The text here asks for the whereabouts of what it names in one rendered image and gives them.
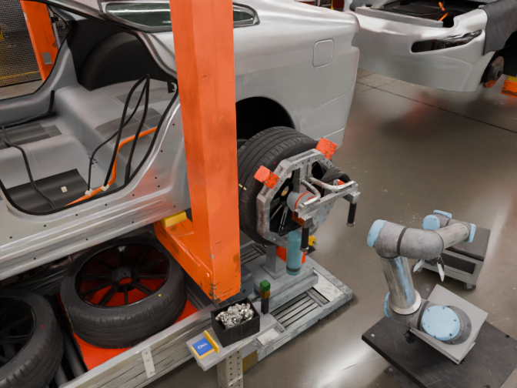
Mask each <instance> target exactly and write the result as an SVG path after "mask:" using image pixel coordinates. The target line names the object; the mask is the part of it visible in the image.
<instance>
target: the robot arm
mask: <svg viewBox="0 0 517 388"><path fill-rule="evenodd" d="M422 228H423V229H413V228H409V227H407V226H401V225H399V224H395V223H392V222H387V221H384V220H380V219H379V220H376V221H375V222H374V223H373V225H372V227H371V229H370V230H369V234H368V238H367V243H368V245H369V246H371V247H374V248H375V249H376V252H377V253H378V255H379V259H380V263H381V265H382V269H383V272H384V275H385V279H386V282H387V285H388V288H389V292H388V294H387V296H386V298H385V303H384V313H385V315H386V316H387V317H388V318H390V319H392V320H395V321H397V322H399V323H402V324H404V325H406V326H410V327H412V328H413V329H417V330H419V331H421V332H423V333H426V334H429V335H430V336H431V337H433V338H435V339H437V340H440V341H441V342H443V343H445V344H449V345H459V344H461V343H464V342H465V341H466V340H467V339H468V338H469V337H470V335H471V332H472V323H471V320H470V318H469V317H468V315H467V314H466V313H465V312H464V311H463V310H462V309H460V308H458V307H456V306H441V305H439V304H436V303H433V302H430V301H428V300H425V299H422V298H421V297H420V295H419V293H418V292H417V291H416V290H415V289H414V286H413V283H412V277H411V273H410V269H409V263H408V260H407V258H410V259H418V260H419V261H418V262H417V263H416V265H415V268H414V271H413V272H415V271H416V270H417V269H418V268H419V267H420V266H421V265H424V264H425V263H428V264H430V265H431V266H436V268H437V270H438V271H439V275H440V276H441V280H442V281H443V279H444V262H443V261H442V257H441V256H440V255H441V253H442V251H443V250H444V249H446V248H448V247H450V246H453V245H455V244H456V243H459V242H462V241H465V242H467V243H471V242H472V240H473V237H474V235H475V225H474V224H471V223H467V222H462V221H458V220H454V219H452V214H450V213H447V212H443V211H438V210H434V212H433V215H429V216H426V217H425V218H424V219H423V220H422ZM437 263H438V264H437Z"/></svg>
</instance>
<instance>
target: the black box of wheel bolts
mask: <svg viewBox="0 0 517 388"><path fill-rule="evenodd" d="M210 313H211V318H212V328H213V330H214V332H215V334H216V336H217V337H218V340H219V341H220V343H221V344H222V347H223V348H224V347H227V346H229V345H231V344H233V343H236V342H238V341H240V340H243V339H245V338H247V337H249V336H252V335H254V334H256V333H259V332H260V315H259V313H258V312H257V310H256V309H255V307H254V306H253V305H252V303H251V301H250V300H249V298H248V297H245V298H243V299H240V300H237V301H235V302H233V303H229V304H227V305H225V306H222V307H219V308H218V309H214V310H212V311H210Z"/></svg>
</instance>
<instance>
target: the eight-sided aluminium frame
mask: <svg viewBox="0 0 517 388"><path fill-rule="evenodd" d="M316 161H317V162H318V163H319V164H320V165H321V166H322V167H324V168H325V169H326V172H327V171H328V169H329V168H331V167H333V166H334V167H336V166H335V165H334V164H333V163H332V162H331V161H330V160H329V159H327V158H326V157H325V155H324V154H322V153H321V152H320V151H318V150H316V149H310V150H309V151H306V152H303V153H300V154H298V155H296V156H293V157H290V158H287V159H284V160H282V161H281V162H280V163H279V164H278V167H277V168H276V170H275V171H274V172H273V173H275V174H276V175H277V176H278V177H279V178H280V179H279V180H278V182H277V183H276V184H275V186H274V188H273V189H270V188H269V187H268V186H266V185H265V186H264V187H263V188H262V190H261V192H260V193H259V194H258V196H257V197H256V232H257V233H258V234H259V235H260V236H262V237H263V238H264V239H267V240H268V241H270V242H272V243H274V244H276V245H278V246H281V247H282V248H284V249H286V246H287V234H286V235H284V236H282V237H280V236H278V235H276V234H274V233H273V232H271V231H269V211H270V202H271V201H272V199H273V197H274V196H275V194H276V193H277V192H278V190H279V188H280V187H281V186H282V184H283V182H284V181H285V180H286V178H287V177H288V175H289V173H290V172H291V171H293V170H295V169H298V168H299V167H301V166H306V165H308V164H309V163H313V162H316ZM336 168H338V167H336ZM327 183H328V184H329V185H331V186H337V185H338V179H336V180H333V181H331V182H327ZM333 192H335V191H331V190H328V189H325V193H324V196H327V195H329V194H331V193H333ZM334 204H335V201H333V202H330V203H329V204H328V205H329V207H330V210H331V208H332V207H333V206H334ZM319 226H320V225H319ZM319 226H315V225H313V224H311V225H310V226H309V236H311V235H313V234H314V233H315V232H316V231H317V228H318V227H319Z"/></svg>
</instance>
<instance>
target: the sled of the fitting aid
mask: <svg viewBox="0 0 517 388"><path fill-rule="evenodd" d="M318 281H319V275H318V274H317V273H315V272H313V273H312V274H310V275H308V276H306V277H305V278H303V279H301V280H299V281H298V282H297V283H294V284H293V285H291V286H290V287H288V288H286V289H284V290H282V291H281V292H280V293H277V294H276V295H274V296H272V297H271V298H269V312H271V311H273V310H275V309H277V308H279V307H280V306H282V305H283V304H285V303H287V302H288V301H289V300H291V299H293V298H295V297H296V296H298V295H300V294H301V293H303V292H305V291H306V290H307V289H310V288H311V287H313V286H314V285H316V284H317V283H318ZM248 298H249V300H250V301H251V303H252V304H253V303H255V302H257V301H258V302H259V303H260V304H261V296H260V293H259V292H258V291H257V290H256V289H255V288H254V291H253V293H252V294H251V295H249V296H248Z"/></svg>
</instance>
